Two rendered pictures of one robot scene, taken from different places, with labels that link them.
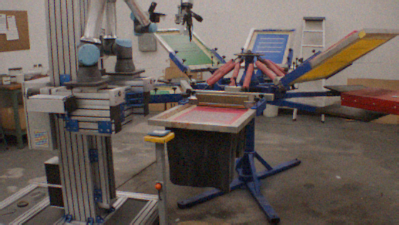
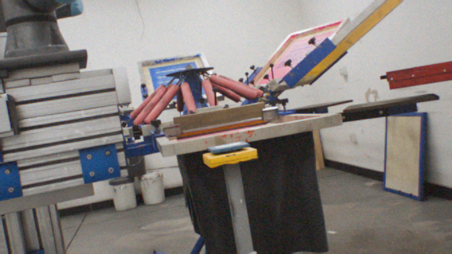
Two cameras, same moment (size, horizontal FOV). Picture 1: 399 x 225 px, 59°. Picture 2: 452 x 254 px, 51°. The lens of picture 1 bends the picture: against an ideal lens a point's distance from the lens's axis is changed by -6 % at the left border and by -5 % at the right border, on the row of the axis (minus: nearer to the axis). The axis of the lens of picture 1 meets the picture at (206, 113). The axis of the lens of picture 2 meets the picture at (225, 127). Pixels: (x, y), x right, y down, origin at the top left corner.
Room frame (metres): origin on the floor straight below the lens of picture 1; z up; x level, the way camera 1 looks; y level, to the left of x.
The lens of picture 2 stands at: (0.92, 0.91, 1.09)
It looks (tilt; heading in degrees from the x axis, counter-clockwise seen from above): 3 degrees down; 330
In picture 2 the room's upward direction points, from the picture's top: 9 degrees counter-clockwise
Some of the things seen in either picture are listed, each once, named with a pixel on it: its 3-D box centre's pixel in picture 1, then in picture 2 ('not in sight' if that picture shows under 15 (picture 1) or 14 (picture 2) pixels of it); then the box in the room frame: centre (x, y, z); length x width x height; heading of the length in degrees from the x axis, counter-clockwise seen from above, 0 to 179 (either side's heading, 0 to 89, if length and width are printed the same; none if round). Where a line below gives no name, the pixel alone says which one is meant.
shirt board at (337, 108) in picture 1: (306, 106); (309, 120); (2.99, -0.84, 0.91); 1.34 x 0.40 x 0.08; 39
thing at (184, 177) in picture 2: not in sight; (194, 187); (2.53, 0.15, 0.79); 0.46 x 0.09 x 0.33; 159
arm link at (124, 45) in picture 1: (123, 47); not in sight; (2.62, 0.58, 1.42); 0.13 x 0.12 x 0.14; 53
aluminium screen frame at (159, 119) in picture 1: (211, 112); (231, 131); (2.52, -0.04, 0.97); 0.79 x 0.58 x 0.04; 159
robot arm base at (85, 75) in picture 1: (88, 72); (35, 41); (2.14, 0.69, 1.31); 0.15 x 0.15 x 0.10
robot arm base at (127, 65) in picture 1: (125, 64); not in sight; (2.62, 0.58, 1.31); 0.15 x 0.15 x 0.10
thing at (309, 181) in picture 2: (197, 157); (259, 203); (2.24, 0.06, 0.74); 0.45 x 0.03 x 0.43; 69
